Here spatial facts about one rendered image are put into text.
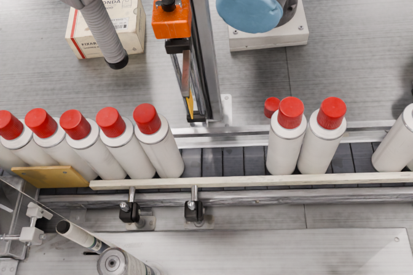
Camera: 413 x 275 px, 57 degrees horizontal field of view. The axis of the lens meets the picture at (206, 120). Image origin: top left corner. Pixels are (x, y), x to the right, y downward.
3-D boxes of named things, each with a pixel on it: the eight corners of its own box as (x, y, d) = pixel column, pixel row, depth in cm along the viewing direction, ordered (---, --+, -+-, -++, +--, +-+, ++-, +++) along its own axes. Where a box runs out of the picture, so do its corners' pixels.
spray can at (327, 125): (298, 180, 67) (316, 124, 49) (295, 152, 69) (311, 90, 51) (329, 179, 66) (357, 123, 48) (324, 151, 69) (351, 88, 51)
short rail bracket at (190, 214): (190, 230, 69) (180, 212, 59) (191, 214, 71) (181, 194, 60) (208, 230, 69) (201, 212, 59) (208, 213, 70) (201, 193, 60)
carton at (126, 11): (78, 59, 92) (64, 38, 85) (83, 21, 97) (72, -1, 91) (143, 53, 90) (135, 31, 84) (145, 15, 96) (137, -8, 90)
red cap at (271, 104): (273, 121, 78) (274, 113, 75) (260, 112, 80) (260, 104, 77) (283, 110, 79) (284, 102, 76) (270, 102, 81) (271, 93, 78)
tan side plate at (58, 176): (37, 189, 69) (9, 172, 61) (37, 186, 69) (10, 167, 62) (90, 188, 68) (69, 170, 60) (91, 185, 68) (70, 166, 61)
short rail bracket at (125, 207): (132, 231, 70) (112, 213, 60) (135, 197, 73) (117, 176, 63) (149, 231, 70) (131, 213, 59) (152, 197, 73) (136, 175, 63)
